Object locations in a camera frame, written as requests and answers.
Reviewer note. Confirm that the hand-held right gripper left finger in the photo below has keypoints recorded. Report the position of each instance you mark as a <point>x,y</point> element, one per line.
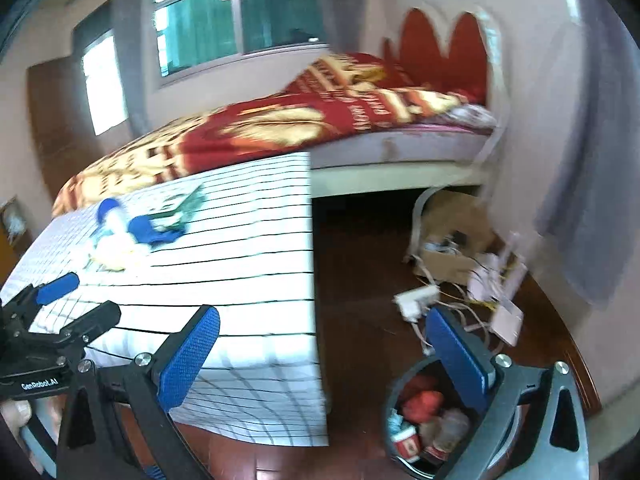
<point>192,350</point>

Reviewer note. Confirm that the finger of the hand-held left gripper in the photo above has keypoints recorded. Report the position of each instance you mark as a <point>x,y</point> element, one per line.
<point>95,322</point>
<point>57,287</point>

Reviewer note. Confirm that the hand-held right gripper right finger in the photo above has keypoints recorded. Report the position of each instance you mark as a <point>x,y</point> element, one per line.
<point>457,360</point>

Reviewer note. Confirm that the black trash bin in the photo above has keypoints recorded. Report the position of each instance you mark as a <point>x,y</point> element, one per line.
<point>417,372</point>

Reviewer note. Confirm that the red plastic bag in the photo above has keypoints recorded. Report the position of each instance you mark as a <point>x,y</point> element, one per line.
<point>425,402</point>

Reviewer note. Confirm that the clear plastic bag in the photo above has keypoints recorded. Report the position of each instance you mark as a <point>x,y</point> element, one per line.
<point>450,427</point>

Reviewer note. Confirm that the yellow plastic wrapper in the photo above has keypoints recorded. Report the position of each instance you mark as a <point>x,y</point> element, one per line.
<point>117,255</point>

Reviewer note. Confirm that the plain blue paper cup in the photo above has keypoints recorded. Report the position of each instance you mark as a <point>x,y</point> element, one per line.
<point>109,210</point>

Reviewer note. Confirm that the red paper cup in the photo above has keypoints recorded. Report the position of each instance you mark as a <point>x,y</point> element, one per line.
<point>410,445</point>

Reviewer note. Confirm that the silver red snack wrapper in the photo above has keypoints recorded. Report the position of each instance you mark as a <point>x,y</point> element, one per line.
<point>435,455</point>

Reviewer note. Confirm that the blue cloth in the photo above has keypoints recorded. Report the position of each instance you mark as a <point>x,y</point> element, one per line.
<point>155,232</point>

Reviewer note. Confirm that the person's left hand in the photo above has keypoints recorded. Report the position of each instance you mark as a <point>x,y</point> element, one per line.
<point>15,415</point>

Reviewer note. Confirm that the white modem box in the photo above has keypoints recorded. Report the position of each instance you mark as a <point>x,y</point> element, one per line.
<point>507,322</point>

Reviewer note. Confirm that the white power strip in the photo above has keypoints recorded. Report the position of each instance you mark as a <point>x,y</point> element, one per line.
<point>417,302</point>

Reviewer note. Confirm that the white checked tablecloth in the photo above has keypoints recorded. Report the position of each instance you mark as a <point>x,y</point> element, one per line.
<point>240,270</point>

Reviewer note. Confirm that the white router with antennas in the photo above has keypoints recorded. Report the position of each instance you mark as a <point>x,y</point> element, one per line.
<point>495,270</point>

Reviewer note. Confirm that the cardboard box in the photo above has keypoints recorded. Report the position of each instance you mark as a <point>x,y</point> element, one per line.
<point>450,215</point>

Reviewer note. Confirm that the green white box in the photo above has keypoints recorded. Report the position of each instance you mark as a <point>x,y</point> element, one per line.
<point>185,202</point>

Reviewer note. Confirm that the brown wooden wardrobe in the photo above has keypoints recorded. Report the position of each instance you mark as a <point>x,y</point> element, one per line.
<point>55,125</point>

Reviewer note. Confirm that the small bright window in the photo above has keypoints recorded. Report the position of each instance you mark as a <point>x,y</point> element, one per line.
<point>102,85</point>

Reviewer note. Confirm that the white framed bed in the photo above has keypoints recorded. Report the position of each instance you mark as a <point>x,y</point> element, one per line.
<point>400,152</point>

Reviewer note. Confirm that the grey curtain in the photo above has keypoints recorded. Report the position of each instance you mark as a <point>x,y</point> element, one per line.
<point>345,10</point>
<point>585,185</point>

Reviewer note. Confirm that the red yellow printed blanket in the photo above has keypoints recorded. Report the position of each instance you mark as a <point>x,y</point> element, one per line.
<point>280,125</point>

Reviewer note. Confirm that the purple floral pillow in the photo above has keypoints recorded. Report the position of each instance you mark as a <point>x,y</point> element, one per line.
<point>470,116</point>

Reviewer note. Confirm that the red padded headboard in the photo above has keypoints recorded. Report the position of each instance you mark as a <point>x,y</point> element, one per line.
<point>425,45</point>

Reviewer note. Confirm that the large sliding window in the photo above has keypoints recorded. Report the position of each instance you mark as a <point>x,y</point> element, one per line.
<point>270,10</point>

